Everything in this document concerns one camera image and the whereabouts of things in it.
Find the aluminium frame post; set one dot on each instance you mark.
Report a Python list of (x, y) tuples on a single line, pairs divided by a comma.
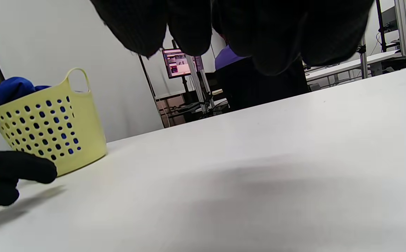
[(197, 84), (404, 28)]

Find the white desk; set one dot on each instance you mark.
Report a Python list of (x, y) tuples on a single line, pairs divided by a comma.
[(381, 57)]

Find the white partition panel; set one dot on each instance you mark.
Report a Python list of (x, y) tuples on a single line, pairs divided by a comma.
[(112, 52)]

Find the computer monitor on stand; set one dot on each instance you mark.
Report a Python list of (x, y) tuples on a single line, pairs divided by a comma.
[(176, 64)]

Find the yellow perforated laundry basket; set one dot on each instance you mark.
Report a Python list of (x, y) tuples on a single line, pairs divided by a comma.
[(91, 133)]

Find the person's right hand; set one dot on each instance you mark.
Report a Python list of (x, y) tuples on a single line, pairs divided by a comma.
[(265, 31)]

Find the blue t-shirt clothes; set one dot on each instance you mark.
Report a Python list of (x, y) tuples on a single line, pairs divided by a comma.
[(7, 91)]

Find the person's left hand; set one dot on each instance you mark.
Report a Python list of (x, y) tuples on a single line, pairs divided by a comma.
[(7, 171)]

